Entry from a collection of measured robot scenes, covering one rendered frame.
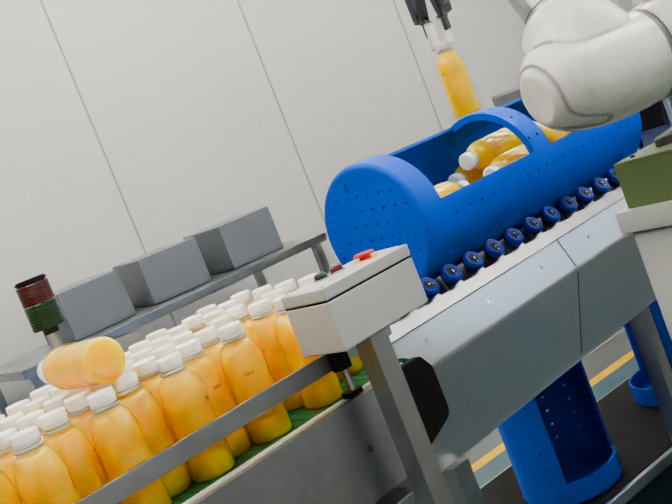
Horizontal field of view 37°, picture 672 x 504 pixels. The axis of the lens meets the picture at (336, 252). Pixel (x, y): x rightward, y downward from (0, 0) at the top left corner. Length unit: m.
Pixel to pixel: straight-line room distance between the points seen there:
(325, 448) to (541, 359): 0.75
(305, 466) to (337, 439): 0.08
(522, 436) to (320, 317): 1.38
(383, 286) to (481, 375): 0.53
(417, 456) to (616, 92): 0.64
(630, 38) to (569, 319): 0.82
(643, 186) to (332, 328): 0.60
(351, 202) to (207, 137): 3.66
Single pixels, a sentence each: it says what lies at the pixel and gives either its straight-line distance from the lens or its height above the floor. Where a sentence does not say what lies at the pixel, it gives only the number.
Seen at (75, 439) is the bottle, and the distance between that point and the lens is 1.41.
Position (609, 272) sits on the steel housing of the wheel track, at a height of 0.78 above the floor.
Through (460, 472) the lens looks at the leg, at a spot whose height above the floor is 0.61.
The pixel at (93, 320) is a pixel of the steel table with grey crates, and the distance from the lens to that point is 4.41.
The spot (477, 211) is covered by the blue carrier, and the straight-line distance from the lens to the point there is 2.03.
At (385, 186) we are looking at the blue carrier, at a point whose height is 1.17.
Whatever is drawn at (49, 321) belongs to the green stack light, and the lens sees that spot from 1.95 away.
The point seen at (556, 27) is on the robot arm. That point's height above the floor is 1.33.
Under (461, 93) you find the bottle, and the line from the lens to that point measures 2.46.
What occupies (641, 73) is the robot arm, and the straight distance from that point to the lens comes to 1.63.
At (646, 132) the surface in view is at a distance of 2.95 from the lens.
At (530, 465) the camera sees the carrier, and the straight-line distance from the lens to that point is 2.80.
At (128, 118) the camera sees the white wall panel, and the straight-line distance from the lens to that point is 5.47.
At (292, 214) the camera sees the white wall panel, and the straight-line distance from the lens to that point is 5.83.
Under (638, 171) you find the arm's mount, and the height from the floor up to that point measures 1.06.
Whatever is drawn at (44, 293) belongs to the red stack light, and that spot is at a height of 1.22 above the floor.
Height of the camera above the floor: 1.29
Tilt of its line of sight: 6 degrees down
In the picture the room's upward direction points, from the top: 21 degrees counter-clockwise
